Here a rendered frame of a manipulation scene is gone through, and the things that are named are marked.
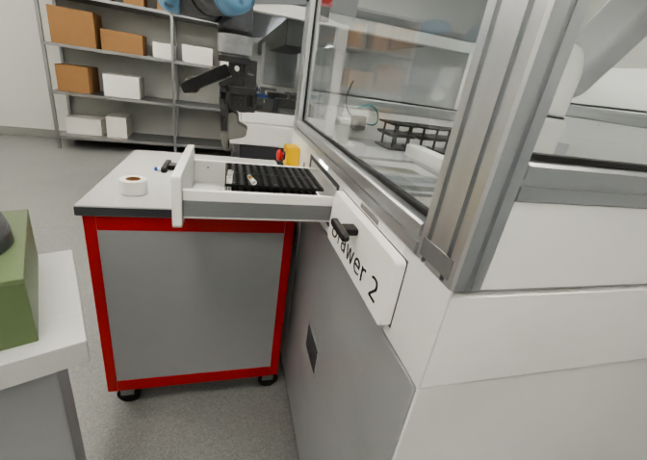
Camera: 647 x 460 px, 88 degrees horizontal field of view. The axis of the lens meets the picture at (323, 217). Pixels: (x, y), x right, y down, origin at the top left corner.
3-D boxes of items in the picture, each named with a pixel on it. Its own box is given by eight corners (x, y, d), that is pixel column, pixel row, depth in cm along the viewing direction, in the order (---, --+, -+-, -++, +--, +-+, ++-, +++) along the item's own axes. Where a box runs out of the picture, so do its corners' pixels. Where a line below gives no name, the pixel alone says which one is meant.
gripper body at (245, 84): (254, 115, 78) (257, 60, 73) (216, 112, 76) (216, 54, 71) (255, 112, 85) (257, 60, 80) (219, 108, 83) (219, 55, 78)
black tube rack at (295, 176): (223, 211, 74) (224, 183, 71) (224, 186, 89) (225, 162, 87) (320, 214, 80) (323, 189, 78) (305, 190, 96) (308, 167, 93)
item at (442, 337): (417, 389, 41) (451, 292, 36) (289, 166, 131) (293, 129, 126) (825, 335, 68) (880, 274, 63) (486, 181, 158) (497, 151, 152)
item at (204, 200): (182, 218, 68) (182, 191, 66) (194, 180, 91) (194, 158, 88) (363, 223, 79) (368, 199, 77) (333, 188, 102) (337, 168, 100)
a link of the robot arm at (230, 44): (215, 31, 70) (219, 34, 77) (215, 55, 72) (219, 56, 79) (251, 37, 71) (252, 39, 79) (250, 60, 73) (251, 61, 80)
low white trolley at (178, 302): (106, 414, 112) (72, 205, 83) (146, 299, 167) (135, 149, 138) (277, 394, 128) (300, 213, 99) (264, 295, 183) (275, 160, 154)
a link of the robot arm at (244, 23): (206, -30, 69) (242, -17, 75) (207, 31, 73) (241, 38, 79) (225, -34, 64) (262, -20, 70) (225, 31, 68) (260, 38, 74)
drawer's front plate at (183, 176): (171, 228, 67) (169, 175, 63) (188, 183, 92) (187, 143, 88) (181, 228, 67) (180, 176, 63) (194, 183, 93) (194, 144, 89)
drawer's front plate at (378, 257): (378, 327, 48) (396, 262, 44) (326, 236, 74) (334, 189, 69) (389, 326, 48) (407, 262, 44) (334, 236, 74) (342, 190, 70)
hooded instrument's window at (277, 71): (227, 119, 151) (231, 4, 134) (228, 91, 308) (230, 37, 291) (443, 142, 183) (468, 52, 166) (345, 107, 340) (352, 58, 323)
